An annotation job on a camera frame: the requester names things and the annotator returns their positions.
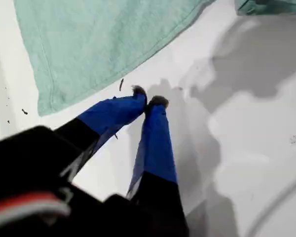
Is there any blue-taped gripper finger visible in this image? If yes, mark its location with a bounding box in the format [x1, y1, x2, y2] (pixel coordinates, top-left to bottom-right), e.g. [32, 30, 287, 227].
[126, 95, 189, 237]
[54, 85, 148, 179]

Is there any pale green T-shirt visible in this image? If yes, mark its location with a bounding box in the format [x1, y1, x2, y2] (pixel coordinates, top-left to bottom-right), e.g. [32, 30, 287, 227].
[13, 0, 296, 116]

